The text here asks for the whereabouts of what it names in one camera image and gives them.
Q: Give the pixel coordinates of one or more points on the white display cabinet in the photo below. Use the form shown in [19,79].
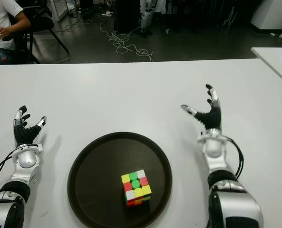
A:
[60,9]

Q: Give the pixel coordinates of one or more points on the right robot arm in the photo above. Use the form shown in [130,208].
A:
[228,202]

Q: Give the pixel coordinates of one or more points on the seated person white shirt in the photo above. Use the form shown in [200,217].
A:
[0,21]

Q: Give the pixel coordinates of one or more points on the white pedestal cabinet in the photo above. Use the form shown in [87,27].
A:
[271,14]

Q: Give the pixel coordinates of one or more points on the dark round plate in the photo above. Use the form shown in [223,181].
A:
[119,181]

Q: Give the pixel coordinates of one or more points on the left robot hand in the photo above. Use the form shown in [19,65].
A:
[24,135]

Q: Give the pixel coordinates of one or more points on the black cabinet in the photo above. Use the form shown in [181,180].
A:
[127,16]

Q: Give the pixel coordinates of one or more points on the white side table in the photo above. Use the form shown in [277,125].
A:
[271,59]

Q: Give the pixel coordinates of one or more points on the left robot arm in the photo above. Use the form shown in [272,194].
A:
[24,164]

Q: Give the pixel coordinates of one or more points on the silver humanoid robot legs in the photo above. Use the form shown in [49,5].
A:
[146,19]

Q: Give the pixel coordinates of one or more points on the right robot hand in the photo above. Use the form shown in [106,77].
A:
[211,116]

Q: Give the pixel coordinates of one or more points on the white power strip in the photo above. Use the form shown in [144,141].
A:
[107,14]

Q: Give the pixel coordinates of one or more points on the black office chair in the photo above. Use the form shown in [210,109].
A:
[43,23]

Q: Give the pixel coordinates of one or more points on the multicolour Rubik's cube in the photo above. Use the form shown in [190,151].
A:
[137,187]

